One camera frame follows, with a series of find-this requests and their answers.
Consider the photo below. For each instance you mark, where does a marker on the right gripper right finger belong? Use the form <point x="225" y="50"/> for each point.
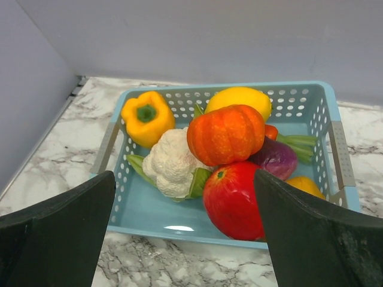
<point x="313" y="242"/>

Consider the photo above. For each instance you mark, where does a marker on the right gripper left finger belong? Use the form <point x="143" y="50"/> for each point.
<point x="57" y="242"/>

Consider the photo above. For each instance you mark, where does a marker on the orange pumpkin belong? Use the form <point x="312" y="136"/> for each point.
<point x="227" y="135"/>

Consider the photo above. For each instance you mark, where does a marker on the small orange fruit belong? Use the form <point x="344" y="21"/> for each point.
<point x="307" y="185"/>

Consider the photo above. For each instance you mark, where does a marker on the blue plastic basket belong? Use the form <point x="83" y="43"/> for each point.
<point x="299" y="108"/>

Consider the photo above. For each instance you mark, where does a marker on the purple onion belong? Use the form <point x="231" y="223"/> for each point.
<point x="277" y="158"/>

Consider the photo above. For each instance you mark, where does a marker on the orange carrot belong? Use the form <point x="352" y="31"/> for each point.
<point x="302" y="145"/>

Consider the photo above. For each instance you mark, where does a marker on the white cauliflower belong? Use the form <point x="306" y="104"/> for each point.
<point x="171" y="167"/>

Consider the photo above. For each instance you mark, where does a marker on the yellow bell pepper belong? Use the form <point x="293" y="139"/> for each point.
<point x="147" y="118"/>

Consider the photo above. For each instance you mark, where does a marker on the yellow lemon back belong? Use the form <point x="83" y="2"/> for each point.
<point x="241" y="96"/>

